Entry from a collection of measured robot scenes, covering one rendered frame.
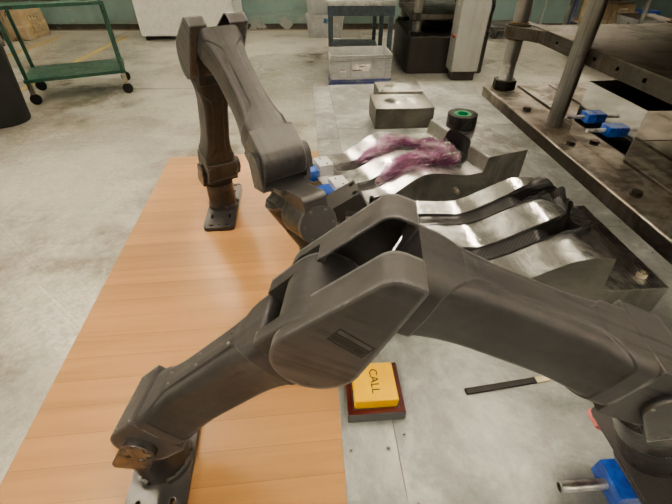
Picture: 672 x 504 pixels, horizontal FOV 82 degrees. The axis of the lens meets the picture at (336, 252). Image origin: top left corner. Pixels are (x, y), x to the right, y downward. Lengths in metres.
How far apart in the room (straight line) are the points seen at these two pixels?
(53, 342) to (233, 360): 1.75
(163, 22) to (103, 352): 6.90
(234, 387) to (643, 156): 1.30
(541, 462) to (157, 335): 0.60
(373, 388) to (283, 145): 0.36
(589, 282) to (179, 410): 0.63
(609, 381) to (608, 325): 0.04
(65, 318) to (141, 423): 1.70
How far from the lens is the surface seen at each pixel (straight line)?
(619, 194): 1.29
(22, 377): 1.98
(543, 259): 0.71
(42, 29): 8.80
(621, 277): 0.84
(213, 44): 0.66
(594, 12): 1.57
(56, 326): 2.10
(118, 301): 0.82
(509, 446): 0.62
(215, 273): 0.81
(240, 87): 0.61
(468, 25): 4.98
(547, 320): 0.28
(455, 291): 0.24
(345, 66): 4.12
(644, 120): 1.38
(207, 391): 0.37
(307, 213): 0.51
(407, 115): 1.41
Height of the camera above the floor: 1.32
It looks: 39 degrees down
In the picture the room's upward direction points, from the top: straight up
